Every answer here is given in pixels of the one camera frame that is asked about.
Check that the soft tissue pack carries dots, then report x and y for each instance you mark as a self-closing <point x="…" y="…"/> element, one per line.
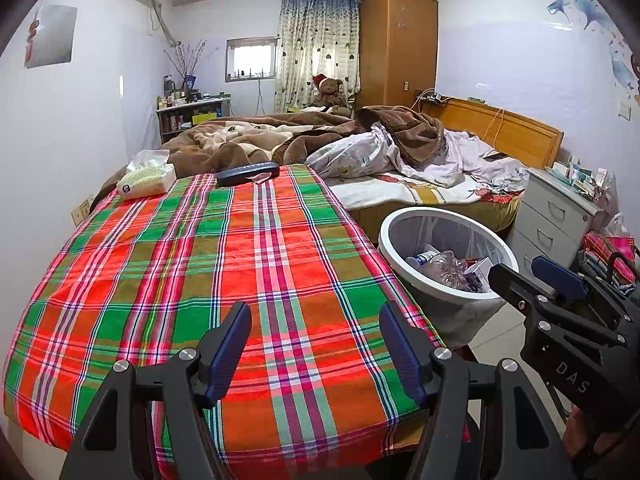
<point x="147" y="180"/>

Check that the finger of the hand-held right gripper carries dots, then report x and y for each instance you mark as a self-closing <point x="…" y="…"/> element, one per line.
<point x="557" y="275"/>
<point x="540" y="310"/>

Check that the wall socket plate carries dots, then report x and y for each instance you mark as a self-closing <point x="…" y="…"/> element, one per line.
<point x="80" y="211"/>

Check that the heart print curtain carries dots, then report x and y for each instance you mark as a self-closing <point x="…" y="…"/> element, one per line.
<point x="315" y="45"/>

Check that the small clear wrapper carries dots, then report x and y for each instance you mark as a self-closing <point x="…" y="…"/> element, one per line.
<point x="261" y="177"/>

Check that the cluttered storage shelf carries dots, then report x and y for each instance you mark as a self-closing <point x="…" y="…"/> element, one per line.
<point x="187" y="120"/>

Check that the power strip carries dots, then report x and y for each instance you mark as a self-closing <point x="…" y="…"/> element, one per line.
<point x="430" y="98"/>

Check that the cartoon wall stickers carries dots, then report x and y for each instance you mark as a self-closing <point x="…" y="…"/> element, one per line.
<point x="615" y="45"/>

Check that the dark blue glasses case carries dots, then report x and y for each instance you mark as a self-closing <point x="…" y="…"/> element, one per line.
<point x="245" y="174"/>

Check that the white floral duvet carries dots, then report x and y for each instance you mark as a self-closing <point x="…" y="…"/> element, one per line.
<point x="465" y="155"/>

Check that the clear plastic bottle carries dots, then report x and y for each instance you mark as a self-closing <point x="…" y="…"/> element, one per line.
<point x="445" y="270"/>

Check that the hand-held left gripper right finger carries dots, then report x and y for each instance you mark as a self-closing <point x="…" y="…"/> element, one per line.
<point x="400" y="355"/>

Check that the clear plastic bin liner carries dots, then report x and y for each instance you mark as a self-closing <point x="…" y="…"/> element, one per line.
<point x="450" y="232"/>

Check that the grey drawer nightstand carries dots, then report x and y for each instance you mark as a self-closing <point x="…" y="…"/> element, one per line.
<point x="550" y="225"/>

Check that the red hanging ornament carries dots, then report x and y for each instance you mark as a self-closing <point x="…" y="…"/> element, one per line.
<point x="33" y="35"/>

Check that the wooden wardrobe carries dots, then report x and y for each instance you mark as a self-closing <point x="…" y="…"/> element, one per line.
<point x="397" y="45"/>

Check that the person's right hand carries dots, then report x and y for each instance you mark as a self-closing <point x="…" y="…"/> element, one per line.
<point x="590" y="435"/>

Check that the black phone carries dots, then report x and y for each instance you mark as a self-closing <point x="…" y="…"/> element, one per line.
<point x="496" y="156"/>

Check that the red green plaid tablecloth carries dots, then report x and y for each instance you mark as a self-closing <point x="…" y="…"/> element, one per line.
<point x="200" y="270"/>

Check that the brown plush blanket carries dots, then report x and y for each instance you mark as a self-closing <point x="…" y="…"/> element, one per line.
<point x="260" y="135"/>

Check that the white round trash bin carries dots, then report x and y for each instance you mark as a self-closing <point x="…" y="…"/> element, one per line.
<point x="395" y="260"/>

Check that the air conditioner pipe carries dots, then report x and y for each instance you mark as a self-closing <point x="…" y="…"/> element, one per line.
<point x="165" y="17"/>

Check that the dried branches in vase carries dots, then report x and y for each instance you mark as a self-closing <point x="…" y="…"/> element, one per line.
<point x="190" y="62"/>

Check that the rose print bed sheet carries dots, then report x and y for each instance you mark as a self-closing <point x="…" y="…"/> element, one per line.
<point x="400" y="192"/>

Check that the small window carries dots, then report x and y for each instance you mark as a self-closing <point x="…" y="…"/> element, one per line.
<point x="250" y="57"/>

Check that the grey wall panel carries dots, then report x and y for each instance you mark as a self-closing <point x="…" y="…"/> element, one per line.
<point x="55" y="35"/>

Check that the brown teddy bear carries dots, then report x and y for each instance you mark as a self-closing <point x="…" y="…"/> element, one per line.
<point x="330" y="97"/>

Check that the wooden bed headboard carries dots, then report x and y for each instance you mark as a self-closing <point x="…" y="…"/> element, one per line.
<point x="520" y="132"/>

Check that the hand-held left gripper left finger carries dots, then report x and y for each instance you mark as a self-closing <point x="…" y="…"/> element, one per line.
<point x="230" y="345"/>

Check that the red plaid bag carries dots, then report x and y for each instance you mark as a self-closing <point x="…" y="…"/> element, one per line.
<point x="607" y="252"/>

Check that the boxes on nightstand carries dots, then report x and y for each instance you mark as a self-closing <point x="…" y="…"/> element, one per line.
<point x="582" y="177"/>

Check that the dark red drink carton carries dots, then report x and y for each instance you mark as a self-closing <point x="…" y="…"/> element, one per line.
<point x="479" y="275"/>

